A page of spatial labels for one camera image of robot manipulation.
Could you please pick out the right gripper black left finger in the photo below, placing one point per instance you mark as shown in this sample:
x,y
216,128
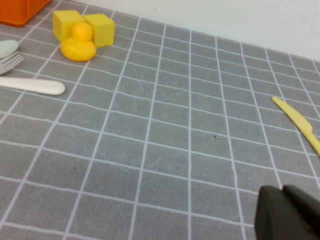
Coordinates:
x,y
272,217

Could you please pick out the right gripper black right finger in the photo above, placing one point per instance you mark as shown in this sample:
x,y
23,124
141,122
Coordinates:
x,y
308,212

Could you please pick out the white plastic knife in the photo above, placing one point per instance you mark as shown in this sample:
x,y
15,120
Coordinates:
x,y
32,85

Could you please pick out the grey plastic fork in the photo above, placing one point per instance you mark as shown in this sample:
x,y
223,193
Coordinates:
x,y
11,62

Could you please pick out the mint green plastic spoon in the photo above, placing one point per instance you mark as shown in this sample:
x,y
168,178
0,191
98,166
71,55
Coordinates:
x,y
7,48

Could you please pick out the orange plastic cutlery holder crate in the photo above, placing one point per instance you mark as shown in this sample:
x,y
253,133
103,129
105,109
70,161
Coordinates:
x,y
17,11

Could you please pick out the pale yellow plastic knife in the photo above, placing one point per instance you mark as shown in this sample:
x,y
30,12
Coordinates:
x,y
297,120

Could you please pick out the grey grid tablecloth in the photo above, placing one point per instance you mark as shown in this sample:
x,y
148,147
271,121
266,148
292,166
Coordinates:
x,y
162,137

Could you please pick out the yellow foam cube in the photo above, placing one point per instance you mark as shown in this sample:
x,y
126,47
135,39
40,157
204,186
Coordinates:
x,y
103,30
63,23

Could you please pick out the yellow rubber duck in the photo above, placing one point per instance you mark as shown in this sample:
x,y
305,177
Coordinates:
x,y
77,48

